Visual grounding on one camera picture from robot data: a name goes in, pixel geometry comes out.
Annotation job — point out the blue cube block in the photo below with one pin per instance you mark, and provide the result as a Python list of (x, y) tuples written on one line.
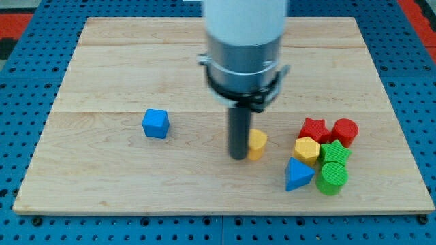
[(156, 123)]

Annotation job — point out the light wooden board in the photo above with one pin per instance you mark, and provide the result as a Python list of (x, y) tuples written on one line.
[(93, 157)]

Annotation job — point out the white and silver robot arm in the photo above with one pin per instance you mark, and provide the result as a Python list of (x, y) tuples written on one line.
[(242, 58)]

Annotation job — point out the blue triangle block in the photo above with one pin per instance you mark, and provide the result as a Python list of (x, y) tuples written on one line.
[(297, 174)]

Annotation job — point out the red cylinder block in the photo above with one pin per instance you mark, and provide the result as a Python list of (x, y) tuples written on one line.
[(344, 130)]

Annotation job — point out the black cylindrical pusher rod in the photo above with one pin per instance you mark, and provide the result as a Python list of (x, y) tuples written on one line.
[(239, 122)]

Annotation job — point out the green star block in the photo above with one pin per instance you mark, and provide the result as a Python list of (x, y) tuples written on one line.
[(333, 152)]

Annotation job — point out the red star block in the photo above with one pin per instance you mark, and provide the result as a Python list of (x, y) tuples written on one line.
[(316, 130)]

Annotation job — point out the yellow hexagon block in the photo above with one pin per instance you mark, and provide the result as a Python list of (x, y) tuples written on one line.
[(306, 150)]

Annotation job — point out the yellow pentagon block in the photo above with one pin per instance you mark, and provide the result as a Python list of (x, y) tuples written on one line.
[(257, 144)]

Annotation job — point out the green cylinder block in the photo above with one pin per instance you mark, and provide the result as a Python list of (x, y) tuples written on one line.
[(331, 178)]

